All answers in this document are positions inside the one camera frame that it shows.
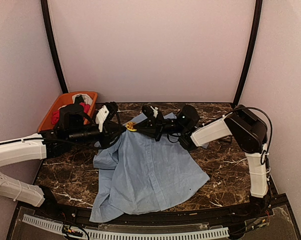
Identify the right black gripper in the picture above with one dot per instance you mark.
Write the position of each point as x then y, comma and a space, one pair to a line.
155, 126

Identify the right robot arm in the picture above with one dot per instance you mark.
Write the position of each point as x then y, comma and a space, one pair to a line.
248, 130

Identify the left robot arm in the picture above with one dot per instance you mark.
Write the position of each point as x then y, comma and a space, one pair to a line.
22, 150

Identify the black right frame pole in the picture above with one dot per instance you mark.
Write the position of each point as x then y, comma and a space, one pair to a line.
249, 52

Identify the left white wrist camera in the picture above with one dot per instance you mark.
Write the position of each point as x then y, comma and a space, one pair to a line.
101, 117

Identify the white perforated cable tray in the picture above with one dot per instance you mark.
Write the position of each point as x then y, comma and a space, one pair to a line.
58, 228

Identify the light blue shirt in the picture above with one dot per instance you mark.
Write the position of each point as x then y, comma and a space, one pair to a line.
138, 175

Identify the white cloth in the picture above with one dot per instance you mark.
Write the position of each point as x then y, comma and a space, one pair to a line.
82, 98

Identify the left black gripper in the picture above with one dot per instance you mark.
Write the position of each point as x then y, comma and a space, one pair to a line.
111, 130

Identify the black frame pole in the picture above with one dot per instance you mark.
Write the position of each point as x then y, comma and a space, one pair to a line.
249, 52
52, 45

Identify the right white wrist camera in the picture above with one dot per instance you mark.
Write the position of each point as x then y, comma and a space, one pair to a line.
155, 111

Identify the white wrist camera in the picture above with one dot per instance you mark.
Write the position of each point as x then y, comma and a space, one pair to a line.
101, 117
155, 111

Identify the orange plastic basket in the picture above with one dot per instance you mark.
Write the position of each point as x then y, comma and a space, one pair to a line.
65, 99

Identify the red cloth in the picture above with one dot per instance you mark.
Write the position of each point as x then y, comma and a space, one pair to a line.
56, 114

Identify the black left frame pole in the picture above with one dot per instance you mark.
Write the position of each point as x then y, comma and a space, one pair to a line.
52, 45

